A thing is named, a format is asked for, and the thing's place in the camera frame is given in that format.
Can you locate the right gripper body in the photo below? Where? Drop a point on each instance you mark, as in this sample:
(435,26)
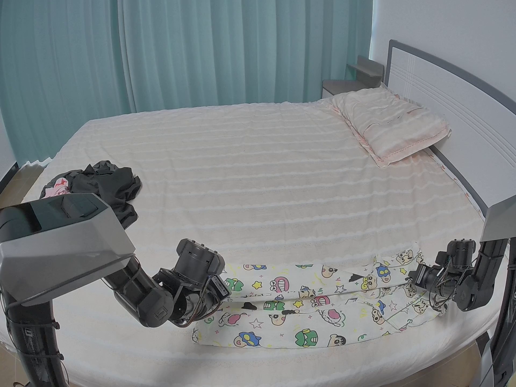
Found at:
(420,276)

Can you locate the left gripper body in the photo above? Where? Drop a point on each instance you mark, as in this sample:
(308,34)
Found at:
(219,286)

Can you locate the white printed pyjama top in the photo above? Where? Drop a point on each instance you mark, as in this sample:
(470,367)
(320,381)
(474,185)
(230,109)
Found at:
(302,325)

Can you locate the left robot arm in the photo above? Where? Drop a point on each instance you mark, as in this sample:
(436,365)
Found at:
(60,236)

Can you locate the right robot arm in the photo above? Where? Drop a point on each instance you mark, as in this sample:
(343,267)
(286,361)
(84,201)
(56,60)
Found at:
(475,280)

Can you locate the bed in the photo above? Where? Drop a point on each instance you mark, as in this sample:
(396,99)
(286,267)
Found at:
(242,167)

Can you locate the black garment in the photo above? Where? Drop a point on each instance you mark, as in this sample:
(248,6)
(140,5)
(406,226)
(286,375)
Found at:
(113,188)

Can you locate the pale pink striped pillow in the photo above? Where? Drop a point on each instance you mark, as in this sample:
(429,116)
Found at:
(391,123)

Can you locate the pink garment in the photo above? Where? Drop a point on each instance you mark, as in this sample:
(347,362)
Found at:
(56,192)

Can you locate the grey bedside table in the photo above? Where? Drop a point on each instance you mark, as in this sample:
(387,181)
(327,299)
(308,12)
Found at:
(334,86)

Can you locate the blue-green curtain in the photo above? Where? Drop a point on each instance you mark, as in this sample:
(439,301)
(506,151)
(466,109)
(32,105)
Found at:
(60,55)
(242,34)

